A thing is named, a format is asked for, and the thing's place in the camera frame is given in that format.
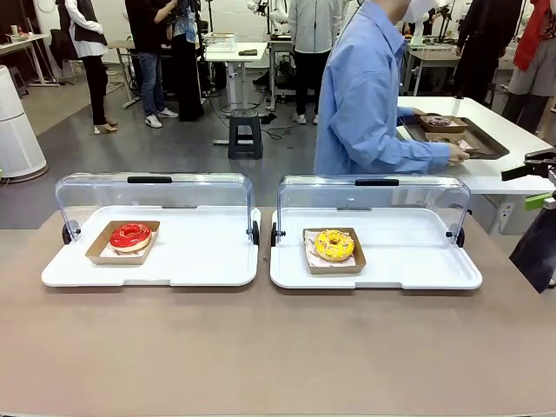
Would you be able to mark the person in black clothes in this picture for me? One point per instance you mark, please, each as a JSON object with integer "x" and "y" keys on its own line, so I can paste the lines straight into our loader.
{"x": 482, "y": 35}

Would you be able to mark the yellow sprinkled donut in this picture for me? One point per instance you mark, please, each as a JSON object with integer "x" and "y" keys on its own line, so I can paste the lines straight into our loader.
{"x": 334, "y": 245}

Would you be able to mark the cardboard tray of purple donut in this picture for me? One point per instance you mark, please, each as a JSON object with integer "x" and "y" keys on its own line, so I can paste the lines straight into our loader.
{"x": 458, "y": 127}

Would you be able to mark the white air purifier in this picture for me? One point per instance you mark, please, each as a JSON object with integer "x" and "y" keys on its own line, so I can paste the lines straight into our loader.
{"x": 17, "y": 130}

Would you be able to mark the person in blue patterned shirt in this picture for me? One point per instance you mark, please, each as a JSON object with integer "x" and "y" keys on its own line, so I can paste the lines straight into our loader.
{"x": 187, "y": 65}

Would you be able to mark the chocolate glazed donut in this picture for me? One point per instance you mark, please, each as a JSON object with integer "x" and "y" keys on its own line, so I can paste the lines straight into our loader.
{"x": 447, "y": 140}

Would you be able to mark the person's right hand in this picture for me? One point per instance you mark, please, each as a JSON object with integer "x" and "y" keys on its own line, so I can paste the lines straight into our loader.
{"x": 458, "y": 155}

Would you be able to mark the person in dark shirt and jeans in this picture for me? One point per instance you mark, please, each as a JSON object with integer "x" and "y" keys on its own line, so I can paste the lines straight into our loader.
{"x": 145, "y": 39}

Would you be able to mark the large white table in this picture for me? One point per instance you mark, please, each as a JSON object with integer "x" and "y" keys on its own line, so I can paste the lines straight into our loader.
{"x": 486, "y": 174}

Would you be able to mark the dark purple sprinkled donut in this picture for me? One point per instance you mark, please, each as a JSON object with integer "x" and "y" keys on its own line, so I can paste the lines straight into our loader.
{"x": 436, "y": 121}

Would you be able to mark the red glazed donut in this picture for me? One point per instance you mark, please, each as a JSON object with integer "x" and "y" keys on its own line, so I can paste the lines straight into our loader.
{"x": 130, "y": 236}

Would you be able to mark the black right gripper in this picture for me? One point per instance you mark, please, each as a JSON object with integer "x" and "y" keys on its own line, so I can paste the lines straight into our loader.
{"x": 540, "y": 160}

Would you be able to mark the black serving tray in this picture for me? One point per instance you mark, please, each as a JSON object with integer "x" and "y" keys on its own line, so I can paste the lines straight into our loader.
{"x": 488, "y": 145}

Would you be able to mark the cardboard tray of yellow donut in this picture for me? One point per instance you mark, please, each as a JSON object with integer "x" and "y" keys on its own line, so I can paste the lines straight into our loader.
{"x": 336, "y": 267}

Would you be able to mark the person with red scarf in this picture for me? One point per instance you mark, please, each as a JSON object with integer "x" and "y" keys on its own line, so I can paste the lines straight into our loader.
{"x": 534, "y": 52}

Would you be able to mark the grey background workbench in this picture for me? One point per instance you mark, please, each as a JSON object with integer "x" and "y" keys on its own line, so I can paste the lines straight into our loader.
{"x": 434, "y": 56}

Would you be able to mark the person in black vest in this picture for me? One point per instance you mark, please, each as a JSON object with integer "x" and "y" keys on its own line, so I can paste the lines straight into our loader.
{"x": 89, "y": 39}

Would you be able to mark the light wooden background table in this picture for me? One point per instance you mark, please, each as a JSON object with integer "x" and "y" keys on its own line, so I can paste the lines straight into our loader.
{"x": 21, "y": 43}

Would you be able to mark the clear display lid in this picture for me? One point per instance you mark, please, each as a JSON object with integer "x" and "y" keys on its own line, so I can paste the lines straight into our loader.
{"x": 391, "y": 195}
{"x": 174, "y": 191}

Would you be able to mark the white display tray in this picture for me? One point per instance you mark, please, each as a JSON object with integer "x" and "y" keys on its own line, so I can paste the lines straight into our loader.
{"x": 391, "y": 260}
{"x": 195, "y": 260}

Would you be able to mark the cardboard tray of red donut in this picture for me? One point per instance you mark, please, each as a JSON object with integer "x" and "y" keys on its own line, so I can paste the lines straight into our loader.
{"x": 108, "y": 257}

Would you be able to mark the person in white jacket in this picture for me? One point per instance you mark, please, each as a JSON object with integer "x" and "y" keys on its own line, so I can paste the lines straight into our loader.
{"x": 310, "y": 30}

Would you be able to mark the white standing desk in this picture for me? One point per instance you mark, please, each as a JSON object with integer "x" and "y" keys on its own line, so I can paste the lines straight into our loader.
{"x": 234, "y": 54}

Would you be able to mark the black step stool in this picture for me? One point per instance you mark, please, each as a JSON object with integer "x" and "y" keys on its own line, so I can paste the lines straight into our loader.
{"x": 245, "y": 134}

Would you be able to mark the person's right forearm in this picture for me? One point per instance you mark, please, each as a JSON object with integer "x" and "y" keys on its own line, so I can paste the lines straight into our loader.
{"x": 417, "y": 150}

